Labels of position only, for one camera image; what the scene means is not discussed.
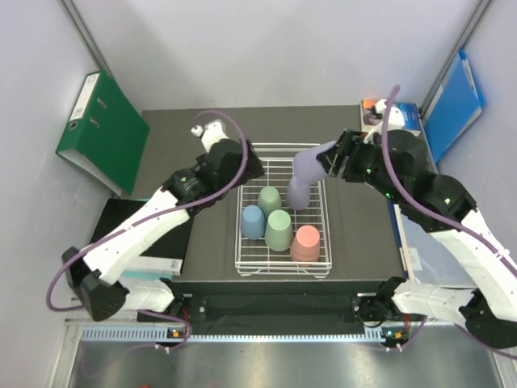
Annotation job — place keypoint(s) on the pink cup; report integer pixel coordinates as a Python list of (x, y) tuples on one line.
[(306, 245)]

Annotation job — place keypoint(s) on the green ring binder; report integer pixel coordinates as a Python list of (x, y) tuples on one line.
[(105, 135)]

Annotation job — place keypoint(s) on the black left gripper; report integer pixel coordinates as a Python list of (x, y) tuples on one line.
[(253, 168)]

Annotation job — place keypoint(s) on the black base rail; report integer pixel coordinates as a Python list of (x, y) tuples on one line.
[(282, 314)]

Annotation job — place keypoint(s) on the white wire dish rack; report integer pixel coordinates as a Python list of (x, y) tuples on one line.
[(254, 257)]

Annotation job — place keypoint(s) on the blue paperback book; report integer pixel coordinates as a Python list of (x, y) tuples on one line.
[(403, 116)]

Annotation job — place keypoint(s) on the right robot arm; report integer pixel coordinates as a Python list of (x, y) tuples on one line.
[(397, 168)]

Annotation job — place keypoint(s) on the purple cup front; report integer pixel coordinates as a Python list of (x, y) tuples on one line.
[(306, 169)]

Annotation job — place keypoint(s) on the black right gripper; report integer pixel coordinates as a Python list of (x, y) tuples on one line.
[(351, 144)]

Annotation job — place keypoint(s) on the purple cup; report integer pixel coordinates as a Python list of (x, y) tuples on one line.
[(306, 169), (298, 194)]

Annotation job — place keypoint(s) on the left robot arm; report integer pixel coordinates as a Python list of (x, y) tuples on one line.
[(95, 273)]

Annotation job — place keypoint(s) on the blue folder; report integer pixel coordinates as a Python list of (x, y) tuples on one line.
[(456, 105)]

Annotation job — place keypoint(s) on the blue cup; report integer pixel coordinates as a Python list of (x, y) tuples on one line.
[(253, 222)]

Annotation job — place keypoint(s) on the dark green cup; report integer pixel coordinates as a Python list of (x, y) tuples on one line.
[(269, 200)]

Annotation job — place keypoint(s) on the light green cup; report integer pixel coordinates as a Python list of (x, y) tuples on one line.
[(279, 233)]

